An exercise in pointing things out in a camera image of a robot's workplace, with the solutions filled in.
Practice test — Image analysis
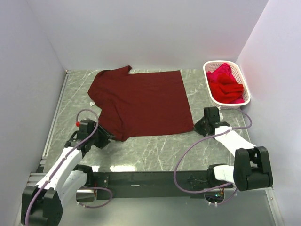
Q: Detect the maroon t shirt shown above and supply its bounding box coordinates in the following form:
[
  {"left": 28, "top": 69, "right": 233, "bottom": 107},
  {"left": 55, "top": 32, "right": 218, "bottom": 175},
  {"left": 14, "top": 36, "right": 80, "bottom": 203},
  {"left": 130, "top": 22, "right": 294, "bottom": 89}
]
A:
[{"left": 87, "top": 66, "right": 193, "bottom": 141}]

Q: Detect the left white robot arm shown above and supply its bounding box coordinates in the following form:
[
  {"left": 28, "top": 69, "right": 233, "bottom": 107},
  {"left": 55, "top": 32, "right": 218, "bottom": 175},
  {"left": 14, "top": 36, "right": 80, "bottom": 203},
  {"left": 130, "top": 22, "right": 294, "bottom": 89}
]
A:
[{"left": 20, "top": 119, "right": 115, "bottom": 226}]

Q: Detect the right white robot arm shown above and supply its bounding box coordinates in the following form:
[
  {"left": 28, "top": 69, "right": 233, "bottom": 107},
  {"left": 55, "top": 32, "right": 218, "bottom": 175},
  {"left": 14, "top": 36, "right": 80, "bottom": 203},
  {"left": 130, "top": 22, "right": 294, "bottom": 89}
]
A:
[{"left": 194, "top": 106, "right": 273, "bottom": 191}]

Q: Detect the pink t shirt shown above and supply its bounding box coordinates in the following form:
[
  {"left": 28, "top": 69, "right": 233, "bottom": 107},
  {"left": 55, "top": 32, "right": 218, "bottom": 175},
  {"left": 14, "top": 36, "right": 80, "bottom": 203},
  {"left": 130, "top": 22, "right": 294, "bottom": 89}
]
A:
[{"left": 206, "top": 62, "right": 245, "bottom": 104}]

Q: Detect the white plastic laundry basket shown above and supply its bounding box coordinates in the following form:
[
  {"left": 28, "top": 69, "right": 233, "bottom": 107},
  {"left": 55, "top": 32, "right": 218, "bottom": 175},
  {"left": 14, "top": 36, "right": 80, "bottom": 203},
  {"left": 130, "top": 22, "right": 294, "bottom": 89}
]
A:
[{"left": 203, "top": 60, "right": 251, "bottom": 108}]

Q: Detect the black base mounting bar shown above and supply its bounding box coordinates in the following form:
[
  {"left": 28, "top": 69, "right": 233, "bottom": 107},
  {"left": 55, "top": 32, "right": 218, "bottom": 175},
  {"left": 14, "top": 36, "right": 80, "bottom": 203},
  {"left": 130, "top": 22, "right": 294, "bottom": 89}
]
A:
[{"left": 83, "top": 170, "right": 226, "bottom": 198}]

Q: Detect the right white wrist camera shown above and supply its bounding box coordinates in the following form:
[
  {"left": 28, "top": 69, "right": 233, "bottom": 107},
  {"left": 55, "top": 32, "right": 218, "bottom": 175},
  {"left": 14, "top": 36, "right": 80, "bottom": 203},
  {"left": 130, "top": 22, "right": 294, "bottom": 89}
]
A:
[{"left": 219, "top": 111, "right": 224, "bottom": 121}]

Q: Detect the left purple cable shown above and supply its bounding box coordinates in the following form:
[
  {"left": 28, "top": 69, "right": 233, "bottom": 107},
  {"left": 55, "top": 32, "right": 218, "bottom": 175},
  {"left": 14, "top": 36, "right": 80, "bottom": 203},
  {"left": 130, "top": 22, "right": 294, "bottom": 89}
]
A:
[{"left": 24, "top": 109, "right": 113, "bottom": 226}]

